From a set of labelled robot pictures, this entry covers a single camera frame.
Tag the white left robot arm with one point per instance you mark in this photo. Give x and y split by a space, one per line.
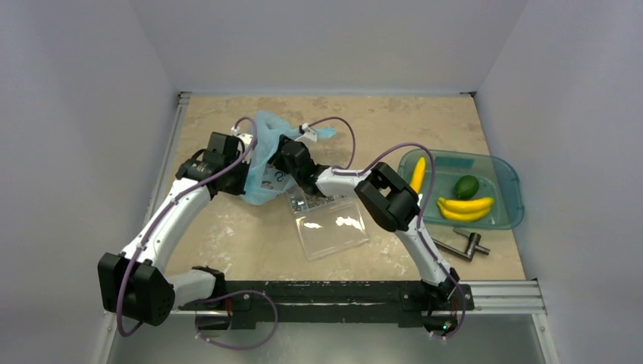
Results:
133 283

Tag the aluminium frame rail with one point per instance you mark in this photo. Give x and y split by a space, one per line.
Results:
490 297

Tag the teal plastic tray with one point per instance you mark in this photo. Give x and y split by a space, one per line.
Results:
497 178

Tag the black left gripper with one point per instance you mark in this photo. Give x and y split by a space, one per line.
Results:
238 189

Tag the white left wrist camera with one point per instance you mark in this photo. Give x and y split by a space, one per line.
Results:
245 140

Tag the green fake lime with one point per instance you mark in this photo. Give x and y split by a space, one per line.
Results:
466 187

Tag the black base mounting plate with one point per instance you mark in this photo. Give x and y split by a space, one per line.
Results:
407 304

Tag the dark metal crank tool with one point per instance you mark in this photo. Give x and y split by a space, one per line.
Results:
468 248

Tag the yellow fake banana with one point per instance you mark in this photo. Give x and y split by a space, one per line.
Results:
465 211

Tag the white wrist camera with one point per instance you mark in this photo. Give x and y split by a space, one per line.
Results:
308 135
245 140

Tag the yellow fake squash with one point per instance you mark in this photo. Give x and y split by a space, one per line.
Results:
418 175

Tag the clear plastic screw box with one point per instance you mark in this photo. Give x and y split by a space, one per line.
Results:
327 225

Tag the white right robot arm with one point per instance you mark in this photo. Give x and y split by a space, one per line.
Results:
393 205

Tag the light blue plastic bag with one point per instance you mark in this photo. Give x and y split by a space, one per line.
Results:
264 182

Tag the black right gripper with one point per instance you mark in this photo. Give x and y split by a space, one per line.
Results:
290 156

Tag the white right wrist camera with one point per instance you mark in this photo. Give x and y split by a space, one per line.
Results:
308 135

